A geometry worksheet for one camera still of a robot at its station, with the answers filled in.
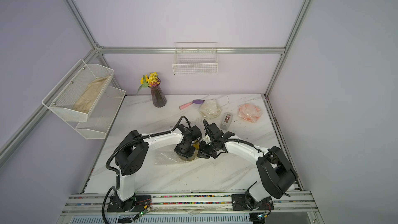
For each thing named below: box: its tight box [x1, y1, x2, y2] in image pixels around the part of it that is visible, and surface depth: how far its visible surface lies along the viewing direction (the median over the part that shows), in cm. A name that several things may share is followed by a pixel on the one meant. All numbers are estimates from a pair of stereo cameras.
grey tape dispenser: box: [219, 112, 233, 131], surface depth 103 cm
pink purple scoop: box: [178, 99, 206, 110], surface depth 116 cm
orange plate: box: [237, 103, 263, 124], surface depth 107 cm
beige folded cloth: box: [72, 75, 111, 114], surface depth 81 cm
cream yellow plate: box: [199, 98, 222, 119], surface depth 110 cm
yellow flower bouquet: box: [135, 72, 161, 97], surface depth 97 cm
